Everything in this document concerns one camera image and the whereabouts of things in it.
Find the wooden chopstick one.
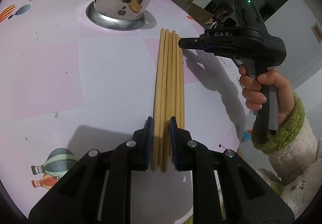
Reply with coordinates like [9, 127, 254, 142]
[151, 28, 165, 171]

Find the wooden chopstick two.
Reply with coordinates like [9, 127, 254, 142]
[158, 29, 169, 166]

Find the person's right hand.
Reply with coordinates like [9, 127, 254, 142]
[238, 65, 295, 128]

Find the wooden chopstick three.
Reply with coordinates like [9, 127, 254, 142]
[162, 33, 172, 172]

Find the wooden chopstick four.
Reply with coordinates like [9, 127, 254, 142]
[167, 30, 176, 120]

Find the fluffy green-cuffed right sleeve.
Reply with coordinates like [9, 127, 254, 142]
[252, 94, 321, 218]

